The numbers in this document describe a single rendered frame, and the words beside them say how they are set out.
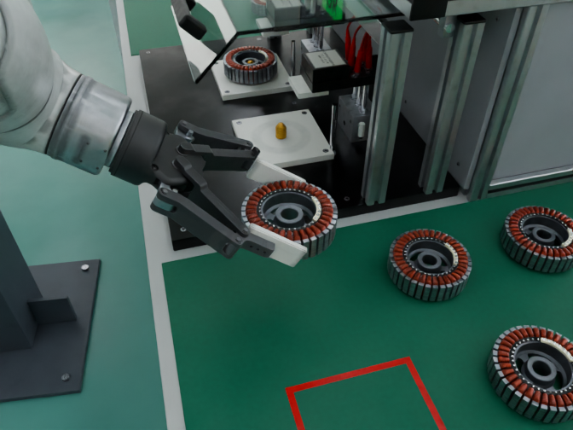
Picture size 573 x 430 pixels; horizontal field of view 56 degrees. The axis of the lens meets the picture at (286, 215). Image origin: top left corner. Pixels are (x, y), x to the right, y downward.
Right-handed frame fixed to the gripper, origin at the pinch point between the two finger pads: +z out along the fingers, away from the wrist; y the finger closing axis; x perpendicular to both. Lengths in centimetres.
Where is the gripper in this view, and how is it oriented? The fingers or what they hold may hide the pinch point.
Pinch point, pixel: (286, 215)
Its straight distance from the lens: 63.1
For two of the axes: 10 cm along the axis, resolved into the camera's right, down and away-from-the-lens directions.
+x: 5.1, -6.3, -5.8
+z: 8.6, 3.9, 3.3
